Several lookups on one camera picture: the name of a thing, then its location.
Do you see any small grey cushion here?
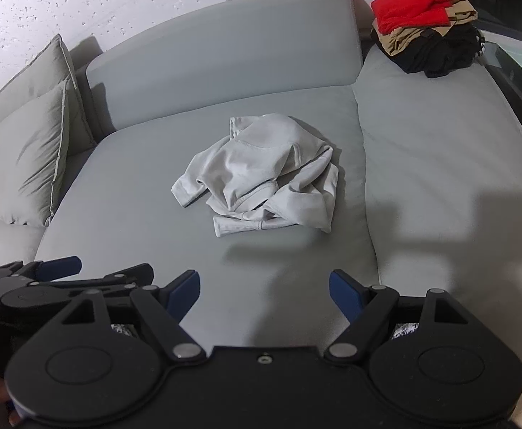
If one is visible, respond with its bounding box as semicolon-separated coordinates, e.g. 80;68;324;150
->
0;79;71;228

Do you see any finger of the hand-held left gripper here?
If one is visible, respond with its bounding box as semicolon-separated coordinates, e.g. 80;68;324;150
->
0;256;83;283
33;264;154;296

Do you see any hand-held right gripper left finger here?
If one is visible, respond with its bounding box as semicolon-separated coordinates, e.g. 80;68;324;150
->
59;270;207;362

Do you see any red garment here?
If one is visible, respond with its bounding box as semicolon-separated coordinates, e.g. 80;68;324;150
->
370;0;457;35

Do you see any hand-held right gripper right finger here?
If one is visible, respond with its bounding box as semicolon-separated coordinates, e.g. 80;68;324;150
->
326;270;469;362

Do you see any large grey cushion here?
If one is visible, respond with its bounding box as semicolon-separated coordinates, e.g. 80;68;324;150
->
0;33;98;157

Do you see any black garment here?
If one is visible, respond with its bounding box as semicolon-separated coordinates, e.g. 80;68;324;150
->
377;22;486;79

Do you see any white pillowcase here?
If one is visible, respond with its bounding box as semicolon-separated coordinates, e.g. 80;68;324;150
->
170;114;340;238

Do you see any grey sofa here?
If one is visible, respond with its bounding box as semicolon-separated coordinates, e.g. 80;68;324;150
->
0;0;522;376

